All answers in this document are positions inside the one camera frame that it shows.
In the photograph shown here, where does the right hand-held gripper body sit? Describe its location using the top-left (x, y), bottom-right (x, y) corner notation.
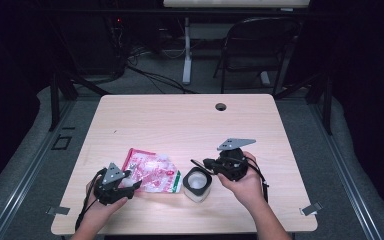
top-left (217, 137), bottom-right (257, 183)

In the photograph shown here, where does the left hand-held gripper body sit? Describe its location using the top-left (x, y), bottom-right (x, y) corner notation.
top-left (93, 162), bottom-right (135, 206)

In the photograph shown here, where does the pink and clear plastic bag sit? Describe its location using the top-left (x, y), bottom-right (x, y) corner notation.
top-left (119, 147), bottom-right (183, 194)

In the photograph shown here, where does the clear jar with black lid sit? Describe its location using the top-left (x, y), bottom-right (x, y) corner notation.
top-left (182, 159), bottom-right (214, 204)

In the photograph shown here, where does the person's left hand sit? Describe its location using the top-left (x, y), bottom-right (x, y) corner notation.
top-left (85, 181), bottom-right (130, 223)

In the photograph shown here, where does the person's right hand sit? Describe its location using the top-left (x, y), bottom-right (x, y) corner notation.
top-left (217, 151), bottom-right (265, 210)

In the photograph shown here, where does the black metal stand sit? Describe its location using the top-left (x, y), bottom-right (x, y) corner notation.
top-left (48, 68), bottom-right (111, 132)
top-left (273, 71), bottom-right (334, 136)

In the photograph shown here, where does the white desk with white leg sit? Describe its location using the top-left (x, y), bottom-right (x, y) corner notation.
top-left (163, 0), bottom-right (311, 85)

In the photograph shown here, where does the black folding chair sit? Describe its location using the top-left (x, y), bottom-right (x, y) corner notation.
top-left (213, 16), bottom-right (302, 97)

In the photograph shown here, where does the dark computer tower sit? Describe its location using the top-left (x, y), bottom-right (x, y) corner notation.
top-left (76, 13), bottom-right (128, 76)

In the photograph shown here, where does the right hand-held gripper black cable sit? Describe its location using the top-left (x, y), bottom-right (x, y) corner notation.
top-left (246, 156), bottom-right (270, 204)

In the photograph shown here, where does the grey metal table bracket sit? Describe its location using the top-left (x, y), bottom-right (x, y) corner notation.
top-left (299, 201), bottom-right (324, 217)
top-left (46, 206), bottom-right (72, 216)

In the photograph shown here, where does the aluminium floor rail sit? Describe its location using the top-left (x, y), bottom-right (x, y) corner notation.
top-left (0, 99), bottom-right (76, 240)
top-left (312, 101), bottom-right (384, 240)

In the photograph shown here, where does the black floor cable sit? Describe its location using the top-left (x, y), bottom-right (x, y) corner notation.
top-left (126, 64), bottom-right (198, 95)

